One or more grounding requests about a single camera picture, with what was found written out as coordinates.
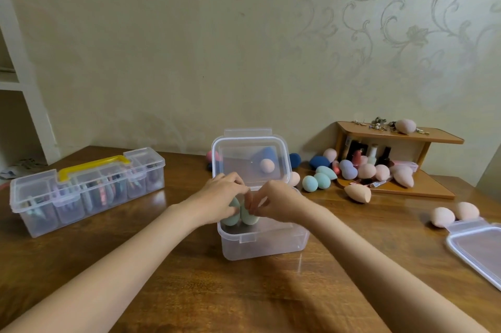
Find small clear plastic box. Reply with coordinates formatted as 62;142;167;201
211;128;310;261

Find pile of makeup sponges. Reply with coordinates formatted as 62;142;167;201
206;147;480;229

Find small wooden rack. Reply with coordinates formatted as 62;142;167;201
336;121;465;199

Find person's left forearm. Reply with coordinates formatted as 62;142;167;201
0;205;200;333

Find person's left hand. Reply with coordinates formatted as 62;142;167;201
180;172;250;226

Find puffs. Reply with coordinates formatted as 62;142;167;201
27;170;161;224

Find pile of metal hair clips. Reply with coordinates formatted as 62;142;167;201
351;116;430;136

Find white shelf unit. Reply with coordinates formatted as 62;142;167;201
0;0;62;173

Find crumpled printed paper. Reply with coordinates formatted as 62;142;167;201
0;158;47;179

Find person's right hand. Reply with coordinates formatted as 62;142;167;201
244;180;321;224

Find pale green door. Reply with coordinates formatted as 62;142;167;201
475;145;501;203

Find person's right forearm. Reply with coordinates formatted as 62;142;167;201
301;207;490;333

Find beige sponge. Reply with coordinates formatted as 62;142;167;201
394;118;417;135

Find large clear plastic container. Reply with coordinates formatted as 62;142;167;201
445;218;501;291

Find clear divided organizer box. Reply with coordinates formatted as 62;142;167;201
9;147;166;239

